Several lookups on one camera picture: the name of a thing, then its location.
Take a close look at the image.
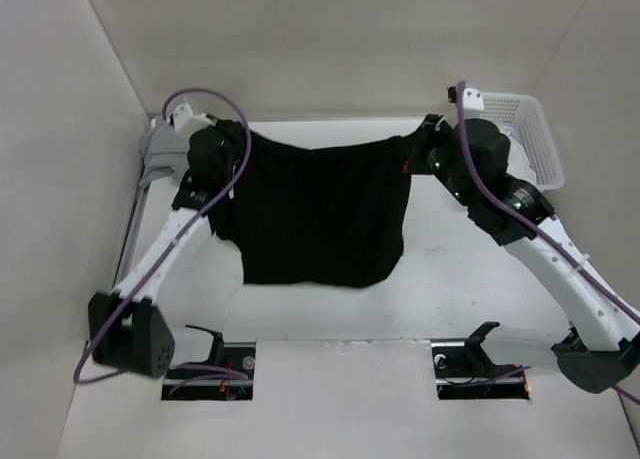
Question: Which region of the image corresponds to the black tank top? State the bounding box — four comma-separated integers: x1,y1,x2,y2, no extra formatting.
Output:
211,133,412,288

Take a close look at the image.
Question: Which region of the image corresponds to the white plastic basket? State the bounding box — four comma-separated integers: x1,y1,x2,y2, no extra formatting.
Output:
482,92,565,191

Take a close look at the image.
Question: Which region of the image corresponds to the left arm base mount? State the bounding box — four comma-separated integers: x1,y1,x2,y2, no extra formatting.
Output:
161,325,257,402

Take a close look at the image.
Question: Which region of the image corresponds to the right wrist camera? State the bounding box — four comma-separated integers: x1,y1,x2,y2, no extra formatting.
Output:
447,81,485,118

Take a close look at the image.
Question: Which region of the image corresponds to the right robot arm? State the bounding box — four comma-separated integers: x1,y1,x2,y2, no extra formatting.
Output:
399,115,639,394

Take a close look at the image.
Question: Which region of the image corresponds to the grey folded tank top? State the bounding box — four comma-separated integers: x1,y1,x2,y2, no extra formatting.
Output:
139,117,189,189

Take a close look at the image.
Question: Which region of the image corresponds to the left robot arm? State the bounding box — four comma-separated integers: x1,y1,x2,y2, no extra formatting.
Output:
82,120,252,378

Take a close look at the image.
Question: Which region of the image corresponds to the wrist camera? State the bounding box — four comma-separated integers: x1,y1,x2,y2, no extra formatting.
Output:
447,81,485,118
168,97,216,139

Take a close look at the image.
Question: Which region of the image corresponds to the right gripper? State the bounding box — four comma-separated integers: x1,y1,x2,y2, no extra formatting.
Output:
394,113,476,207

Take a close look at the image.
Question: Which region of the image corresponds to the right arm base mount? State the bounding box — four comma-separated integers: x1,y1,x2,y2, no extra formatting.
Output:
430,322,530,400

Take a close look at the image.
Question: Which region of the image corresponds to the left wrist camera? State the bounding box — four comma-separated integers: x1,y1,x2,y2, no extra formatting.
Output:
168,97,216,139

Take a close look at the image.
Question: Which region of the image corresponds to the white tank top in basket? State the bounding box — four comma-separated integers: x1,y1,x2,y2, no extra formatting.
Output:
498,125,537,186

